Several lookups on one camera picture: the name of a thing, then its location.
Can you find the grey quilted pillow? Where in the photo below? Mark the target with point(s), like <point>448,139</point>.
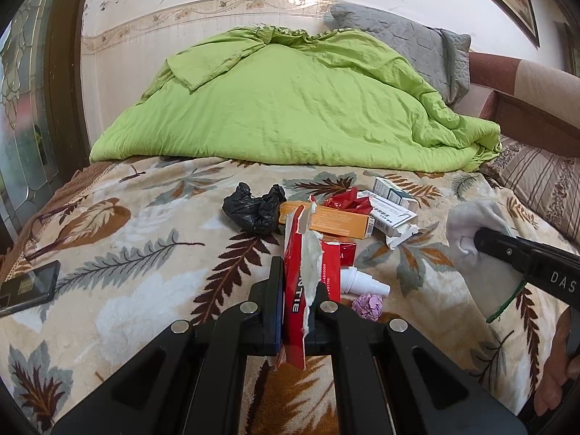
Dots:
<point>408,40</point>

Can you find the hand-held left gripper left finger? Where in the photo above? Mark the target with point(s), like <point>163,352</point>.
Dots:
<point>277,330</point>

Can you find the leaf printed blanket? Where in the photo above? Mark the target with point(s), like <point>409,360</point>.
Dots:
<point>136,281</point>

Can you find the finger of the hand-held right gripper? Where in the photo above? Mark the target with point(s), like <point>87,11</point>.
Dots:
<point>521,253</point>

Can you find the crumpled purple paper ball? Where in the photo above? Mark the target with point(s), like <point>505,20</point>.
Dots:
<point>368,307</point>

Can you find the black plastic bag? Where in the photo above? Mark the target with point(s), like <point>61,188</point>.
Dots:
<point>253,210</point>

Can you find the black smartphone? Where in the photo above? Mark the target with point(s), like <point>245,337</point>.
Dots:
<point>29,287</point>

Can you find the open white carton box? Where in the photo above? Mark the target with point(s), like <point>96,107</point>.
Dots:
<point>392,218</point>

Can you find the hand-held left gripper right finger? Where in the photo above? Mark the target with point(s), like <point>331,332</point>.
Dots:
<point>324,326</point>

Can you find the red packet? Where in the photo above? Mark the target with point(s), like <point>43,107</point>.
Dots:
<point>358,201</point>

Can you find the green quilt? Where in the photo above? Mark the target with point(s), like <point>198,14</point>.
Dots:
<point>294,99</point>

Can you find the white green medicine box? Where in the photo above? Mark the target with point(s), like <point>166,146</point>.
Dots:
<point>392,190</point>

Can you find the orange carton box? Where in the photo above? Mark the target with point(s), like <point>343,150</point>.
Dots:
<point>344,224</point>

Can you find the person's right hand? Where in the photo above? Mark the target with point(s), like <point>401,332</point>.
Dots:
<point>559,362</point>

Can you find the torn red carton box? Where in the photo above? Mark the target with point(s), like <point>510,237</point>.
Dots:
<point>294,281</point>

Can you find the white cloth sock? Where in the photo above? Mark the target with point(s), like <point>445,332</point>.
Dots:
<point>466,231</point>

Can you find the white spray bottle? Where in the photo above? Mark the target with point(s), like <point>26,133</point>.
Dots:
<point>358,283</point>

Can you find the brown beige padded headboard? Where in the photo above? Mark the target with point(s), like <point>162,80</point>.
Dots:
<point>521,86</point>

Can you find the stained glass door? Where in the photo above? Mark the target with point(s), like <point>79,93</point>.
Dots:
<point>27,99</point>

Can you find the striped beige pillow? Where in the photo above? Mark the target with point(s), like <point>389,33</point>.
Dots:
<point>539,181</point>

